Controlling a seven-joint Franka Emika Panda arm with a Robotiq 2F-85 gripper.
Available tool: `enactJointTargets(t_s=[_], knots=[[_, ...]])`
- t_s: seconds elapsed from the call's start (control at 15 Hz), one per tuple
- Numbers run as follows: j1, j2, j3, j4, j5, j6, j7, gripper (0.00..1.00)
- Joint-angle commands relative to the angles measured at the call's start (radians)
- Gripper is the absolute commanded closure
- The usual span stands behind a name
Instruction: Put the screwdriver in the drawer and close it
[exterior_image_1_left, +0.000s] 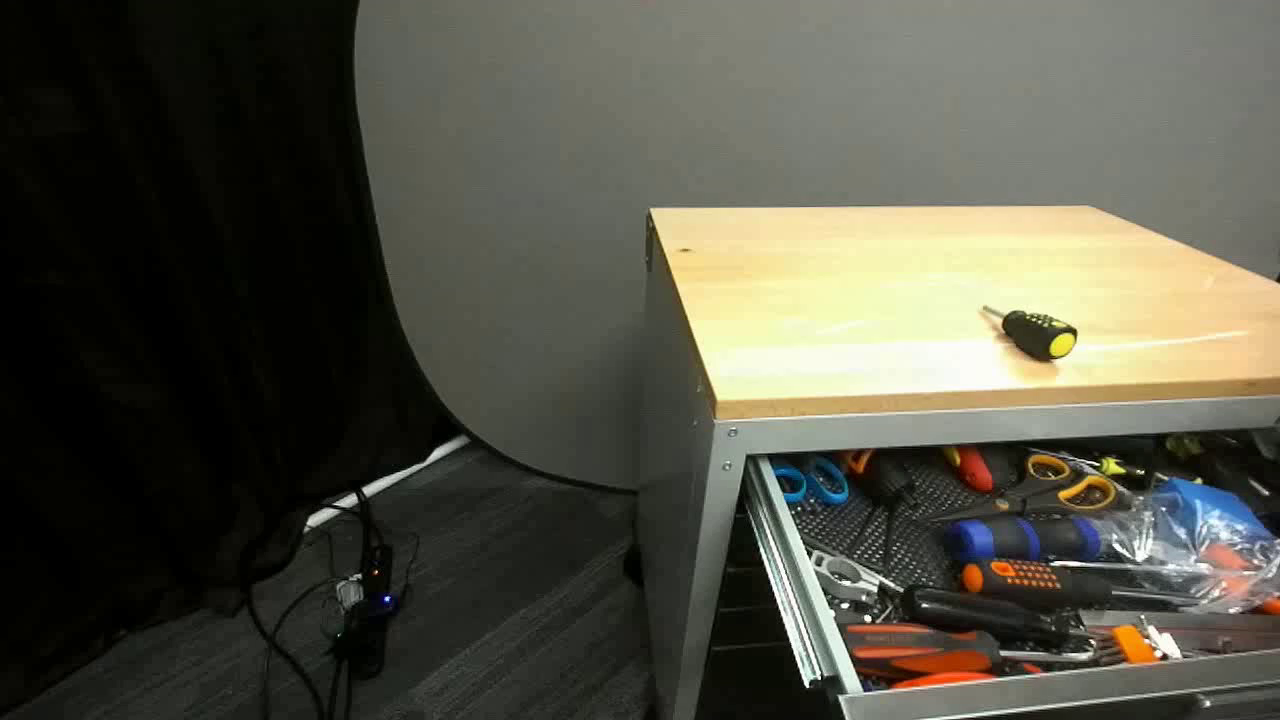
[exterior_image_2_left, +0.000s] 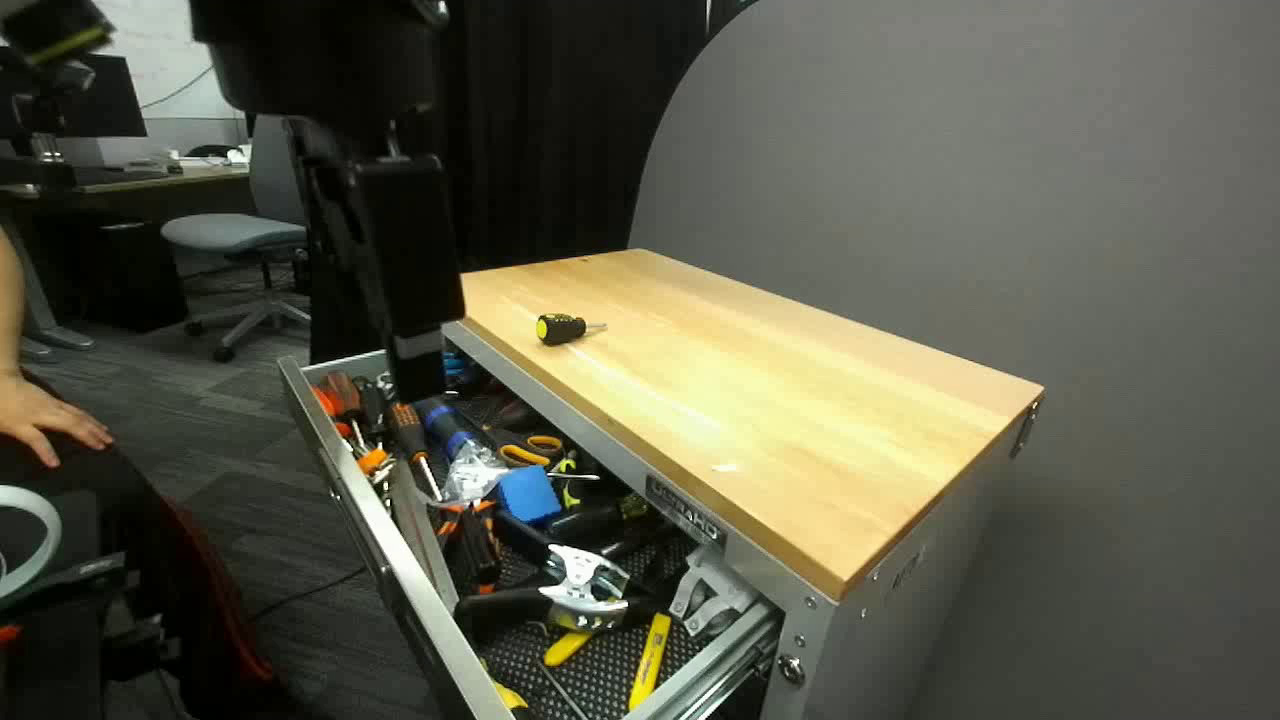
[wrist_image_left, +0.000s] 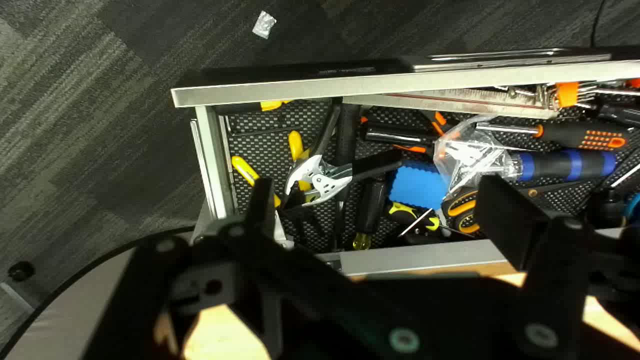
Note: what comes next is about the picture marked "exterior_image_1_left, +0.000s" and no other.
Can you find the grey metal tool drawer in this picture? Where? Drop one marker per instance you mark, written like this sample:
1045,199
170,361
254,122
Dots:
789,576

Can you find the black yellow stubby screwdriver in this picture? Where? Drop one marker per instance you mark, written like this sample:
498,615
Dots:
1040,333

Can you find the black ribbed drawer liner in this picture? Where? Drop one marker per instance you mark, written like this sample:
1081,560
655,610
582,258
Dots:
855,535

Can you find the grey rounded backdrop panel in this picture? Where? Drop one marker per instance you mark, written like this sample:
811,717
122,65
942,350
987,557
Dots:
532,243

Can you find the grey cabinet with wooden top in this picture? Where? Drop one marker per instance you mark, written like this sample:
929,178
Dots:
935,281

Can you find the black adapter with blue light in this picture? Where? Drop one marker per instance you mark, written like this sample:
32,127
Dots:
367,625

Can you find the black curtain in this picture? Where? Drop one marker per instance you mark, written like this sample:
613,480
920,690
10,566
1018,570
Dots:
161,264

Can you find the small orange white tool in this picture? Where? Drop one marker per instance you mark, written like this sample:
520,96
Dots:
1133,645

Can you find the clear plastic bag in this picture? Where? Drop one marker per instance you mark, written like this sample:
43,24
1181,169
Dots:
1201,535

